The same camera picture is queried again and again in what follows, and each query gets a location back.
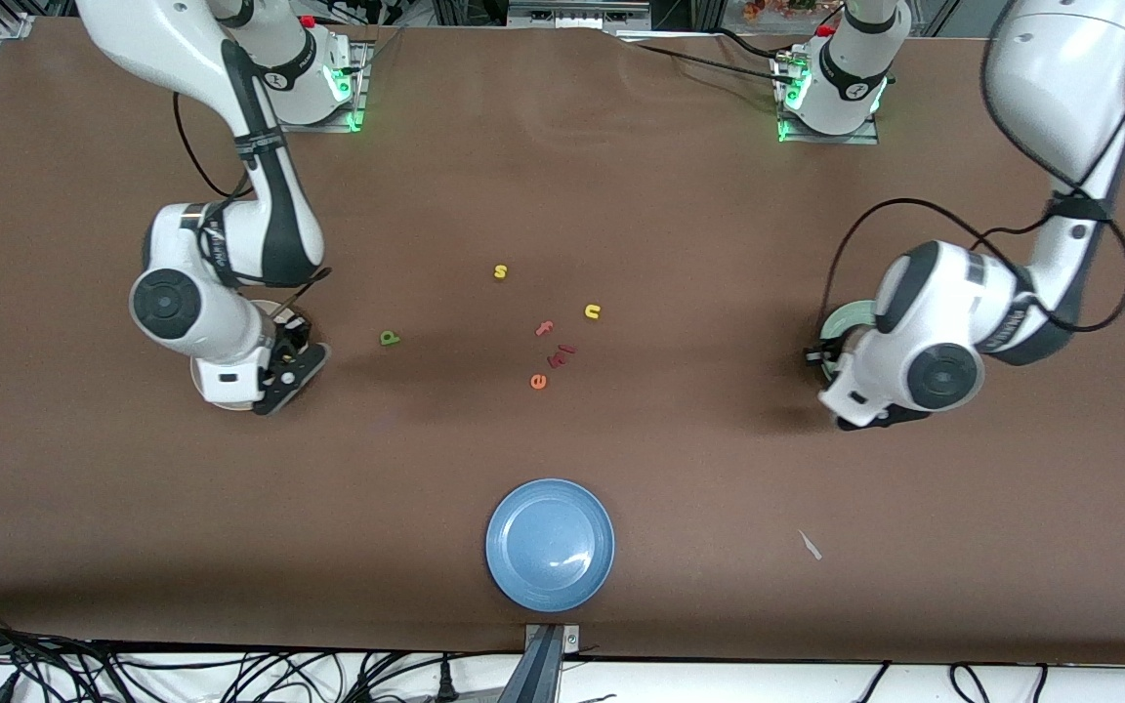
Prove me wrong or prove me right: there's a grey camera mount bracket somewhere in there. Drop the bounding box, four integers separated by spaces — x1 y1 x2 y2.
521 623 583 703

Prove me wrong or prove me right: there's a brown table cover sheet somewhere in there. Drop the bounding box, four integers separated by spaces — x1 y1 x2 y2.
0 18 1125 665

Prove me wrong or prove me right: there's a light green round plate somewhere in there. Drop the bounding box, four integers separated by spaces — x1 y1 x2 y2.
817 301 884 392

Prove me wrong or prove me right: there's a beige round plate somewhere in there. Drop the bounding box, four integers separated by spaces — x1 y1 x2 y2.
189 301 324 413

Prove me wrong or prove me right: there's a short black right arm cable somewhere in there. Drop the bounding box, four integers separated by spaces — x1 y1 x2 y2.
279 269 334 315

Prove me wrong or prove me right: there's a blue round plate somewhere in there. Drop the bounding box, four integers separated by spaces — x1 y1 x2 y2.
485 477 616 614

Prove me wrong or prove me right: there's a black cable behind base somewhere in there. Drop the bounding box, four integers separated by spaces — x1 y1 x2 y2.
633 41 786 84
709 27 793 60

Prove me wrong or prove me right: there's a silver aluminium frame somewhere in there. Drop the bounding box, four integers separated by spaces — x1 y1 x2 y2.
507 0 651 30

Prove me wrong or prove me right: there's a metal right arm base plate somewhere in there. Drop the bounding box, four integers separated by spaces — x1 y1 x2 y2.
263 39 373 133

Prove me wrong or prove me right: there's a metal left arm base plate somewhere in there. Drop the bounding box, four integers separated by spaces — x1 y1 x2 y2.
777 49 881 145

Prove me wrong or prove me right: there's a long black right arm cable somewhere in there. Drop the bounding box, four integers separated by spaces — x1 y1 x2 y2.
172 93 261 201

